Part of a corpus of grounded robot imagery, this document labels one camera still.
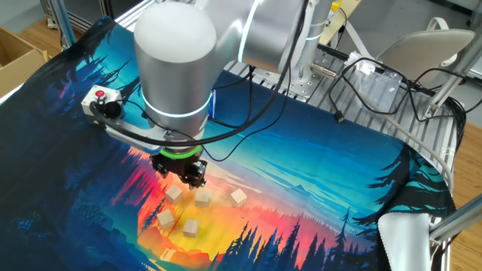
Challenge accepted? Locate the silver metal cylinder connector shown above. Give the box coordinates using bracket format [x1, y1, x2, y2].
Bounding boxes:
[310, 62, 338, 79]

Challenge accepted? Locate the beige plastic chair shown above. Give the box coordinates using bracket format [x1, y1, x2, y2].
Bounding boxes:
[340, 17, 476, 84]

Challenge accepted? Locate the aluminium frame post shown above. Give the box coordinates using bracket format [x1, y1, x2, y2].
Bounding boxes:
[48, 0, 78, 50]
[429, 195, 482, 245]
[424, 35, 482, 117]

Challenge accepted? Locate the clear plastic bag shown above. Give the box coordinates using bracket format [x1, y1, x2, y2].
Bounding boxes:
[344, 50, 404, 114]

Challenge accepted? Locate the sunset forest printed cloth mat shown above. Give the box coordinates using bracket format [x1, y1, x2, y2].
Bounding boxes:
[0, 14, 459, 271]

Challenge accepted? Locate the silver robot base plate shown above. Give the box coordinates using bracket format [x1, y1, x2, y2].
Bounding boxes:
[288, 71, 332, 102]

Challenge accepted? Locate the yellowish flat board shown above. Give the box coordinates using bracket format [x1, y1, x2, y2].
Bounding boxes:
[318, 0, 362, 46]

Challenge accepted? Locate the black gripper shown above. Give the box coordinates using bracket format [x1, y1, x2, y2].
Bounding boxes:
[151, 154, 209, 190]

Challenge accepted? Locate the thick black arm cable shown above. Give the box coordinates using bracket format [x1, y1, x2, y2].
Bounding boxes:
[90, 0, 313, 148]

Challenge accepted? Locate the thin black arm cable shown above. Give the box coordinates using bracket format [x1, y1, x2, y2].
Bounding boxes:
[201, 63, 291, 163]

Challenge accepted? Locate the grey cable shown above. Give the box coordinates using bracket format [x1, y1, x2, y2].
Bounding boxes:
[359, 96, 455, 193]

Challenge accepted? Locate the light wooden cube block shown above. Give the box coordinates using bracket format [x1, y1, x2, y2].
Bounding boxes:
[156, 209, 176, 231]
[230, 188, 249, 209]
[194, 189, 214, 209]
[182, 218, 200, 239]
[165, 184, 185, 205]

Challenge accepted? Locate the white emergency stop button box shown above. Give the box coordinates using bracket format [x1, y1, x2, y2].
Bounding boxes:
[81, 85, 125, 126]

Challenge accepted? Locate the black USB cable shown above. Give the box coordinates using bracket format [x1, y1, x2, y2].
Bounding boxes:
[328, 56, 482, 124]

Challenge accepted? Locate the brown cardboard box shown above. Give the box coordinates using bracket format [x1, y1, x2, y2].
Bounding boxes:
[0, 26, 50, 99]

